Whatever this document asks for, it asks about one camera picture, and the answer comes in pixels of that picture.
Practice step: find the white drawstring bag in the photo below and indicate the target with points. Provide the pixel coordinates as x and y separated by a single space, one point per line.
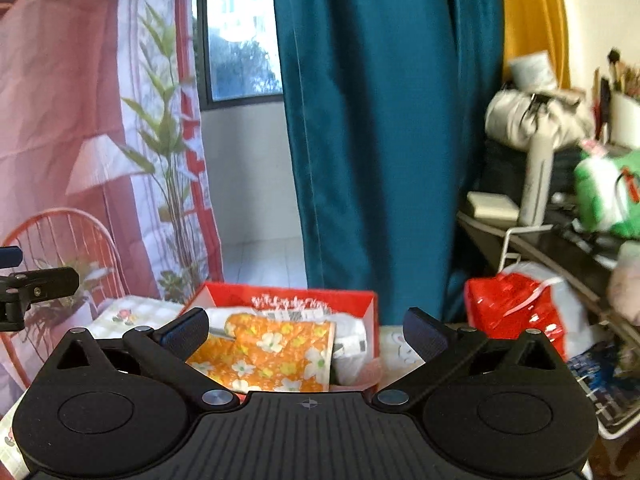
514 117

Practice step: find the black suitcase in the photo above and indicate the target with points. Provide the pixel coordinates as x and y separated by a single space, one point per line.
503 171

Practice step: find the white wire rack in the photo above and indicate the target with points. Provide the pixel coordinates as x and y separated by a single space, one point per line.
608 370

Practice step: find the white spray bottle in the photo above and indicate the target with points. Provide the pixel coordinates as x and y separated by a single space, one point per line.
538 172

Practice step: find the dark framed window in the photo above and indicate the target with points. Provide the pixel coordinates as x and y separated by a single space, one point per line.
236 53

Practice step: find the white paper roll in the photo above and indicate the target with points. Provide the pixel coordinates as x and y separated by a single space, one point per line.
533 72

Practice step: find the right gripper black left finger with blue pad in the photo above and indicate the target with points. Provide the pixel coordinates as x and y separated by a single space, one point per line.
162 355

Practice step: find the small white box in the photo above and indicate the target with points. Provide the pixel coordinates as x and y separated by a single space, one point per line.
488 206

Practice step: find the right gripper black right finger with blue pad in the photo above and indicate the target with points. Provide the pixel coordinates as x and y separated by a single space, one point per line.
444 351

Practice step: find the clear jar pink contents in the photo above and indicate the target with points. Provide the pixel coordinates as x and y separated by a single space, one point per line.
624 284

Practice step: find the red plastic bag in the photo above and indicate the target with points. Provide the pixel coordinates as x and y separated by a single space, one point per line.
508 303

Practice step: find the yellow curtain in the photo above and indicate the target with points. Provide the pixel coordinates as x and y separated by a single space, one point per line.
537 25

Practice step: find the orange floral cloth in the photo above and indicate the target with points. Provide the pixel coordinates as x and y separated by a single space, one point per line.
247 352

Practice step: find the red strawberry cardboard box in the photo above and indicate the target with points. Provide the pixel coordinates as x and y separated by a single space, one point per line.
284 300

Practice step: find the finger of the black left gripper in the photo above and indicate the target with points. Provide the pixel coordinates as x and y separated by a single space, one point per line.
20 290

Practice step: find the black desk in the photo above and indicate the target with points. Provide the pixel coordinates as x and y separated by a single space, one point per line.
546 246

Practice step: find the printed room scene backdrop cloth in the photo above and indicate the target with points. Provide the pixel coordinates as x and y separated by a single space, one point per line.
102 162

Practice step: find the teal curtain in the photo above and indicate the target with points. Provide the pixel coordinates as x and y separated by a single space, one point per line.
385 102

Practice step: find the checkered bunny tablecloth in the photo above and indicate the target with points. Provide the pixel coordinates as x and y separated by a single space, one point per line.
354 368

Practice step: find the white makeup brush holder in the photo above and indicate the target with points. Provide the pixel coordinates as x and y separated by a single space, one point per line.
625 121

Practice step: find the green plush toy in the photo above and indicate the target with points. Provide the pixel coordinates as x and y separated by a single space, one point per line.
607 190

